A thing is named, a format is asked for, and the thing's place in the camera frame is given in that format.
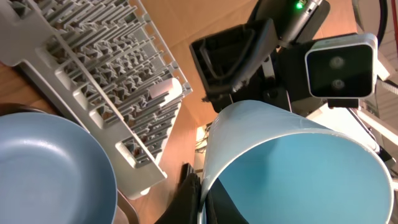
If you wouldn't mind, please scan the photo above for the dark blue plate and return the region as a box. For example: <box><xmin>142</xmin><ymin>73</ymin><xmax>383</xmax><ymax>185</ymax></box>
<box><xmin>1</xmin><ymin>112</ymin><xmax>118</xmax><ymax>223</ymax></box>

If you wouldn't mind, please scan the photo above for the pink plastic cup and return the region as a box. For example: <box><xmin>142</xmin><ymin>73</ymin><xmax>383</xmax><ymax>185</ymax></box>
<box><xmin>149</xmin><ymin>78</ymin><xmax>182</xmax><ymax>106</ymax></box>

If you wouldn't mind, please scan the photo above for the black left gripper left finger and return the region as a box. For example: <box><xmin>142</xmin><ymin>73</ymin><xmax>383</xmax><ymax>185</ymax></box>
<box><xmin>155</xmin><ymin>173</ymin><xmax>201</xmax><ymax>224</ymax></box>

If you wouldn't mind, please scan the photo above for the brown serving tray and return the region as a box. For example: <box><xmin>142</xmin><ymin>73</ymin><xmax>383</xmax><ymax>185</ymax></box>
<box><xmin>1</xmin><ymin>103</ymin><xmax>140</xmax><ymax>224</ymax></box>

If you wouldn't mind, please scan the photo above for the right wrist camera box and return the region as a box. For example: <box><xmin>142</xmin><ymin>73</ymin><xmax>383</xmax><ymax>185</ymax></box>
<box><xmin>304</xmin><ymin>33</ymin><xmax>378</xmax><ymax>100</ymax></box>

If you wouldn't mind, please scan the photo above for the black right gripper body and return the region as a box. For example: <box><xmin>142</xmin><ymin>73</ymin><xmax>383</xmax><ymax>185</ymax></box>
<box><xmin>190</xmin><ymin>0</ymin><xmax>330</xmax><ymax>113</ymax></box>

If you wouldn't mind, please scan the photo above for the grey dishwasher rack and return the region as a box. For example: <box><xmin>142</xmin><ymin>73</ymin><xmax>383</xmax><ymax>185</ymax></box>
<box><xmin>1</xmin><ymin>0</ymin><xmax>192</xmax><ymax>200</ymax></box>

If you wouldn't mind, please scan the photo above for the small light blue cup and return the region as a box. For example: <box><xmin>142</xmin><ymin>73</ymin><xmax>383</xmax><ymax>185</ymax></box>
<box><xmin>199</xmin><ymin>100</ymin><xmax>394</xmax><ymax>223</ymax></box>

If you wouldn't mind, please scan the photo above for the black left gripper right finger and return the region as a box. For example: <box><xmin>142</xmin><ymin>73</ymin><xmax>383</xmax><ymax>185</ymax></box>
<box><xmin>206</xmin><ymin>179</ymin><xmax>248</xmax><ymax>224</ymax></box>

